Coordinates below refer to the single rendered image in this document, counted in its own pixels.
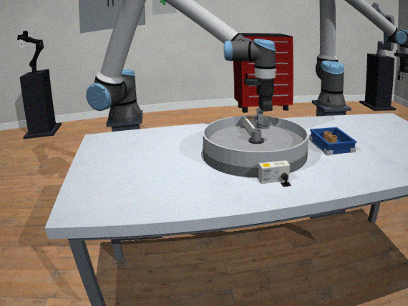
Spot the blue crate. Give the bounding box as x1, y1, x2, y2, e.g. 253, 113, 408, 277
309, 127, 358, 157

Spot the grey wall board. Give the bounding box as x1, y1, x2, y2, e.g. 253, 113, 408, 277
79, 0, 146, 34

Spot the white table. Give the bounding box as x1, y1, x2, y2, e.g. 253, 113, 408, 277
44, 113, 408, 306

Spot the white control box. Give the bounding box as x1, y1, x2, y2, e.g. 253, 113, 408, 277
256, 160, 293, 188

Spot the red tool cabinet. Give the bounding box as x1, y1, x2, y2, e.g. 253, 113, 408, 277
232, 33, 295, 112

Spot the grey turntable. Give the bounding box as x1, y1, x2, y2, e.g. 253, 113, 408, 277
202, 116, 310, 177

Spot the black box pedestal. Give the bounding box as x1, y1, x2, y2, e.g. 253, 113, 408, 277
20, 69, 63, 140
360, 52, 397, 111

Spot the white green sign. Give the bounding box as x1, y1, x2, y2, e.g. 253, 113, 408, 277
152, 0, 178, 15

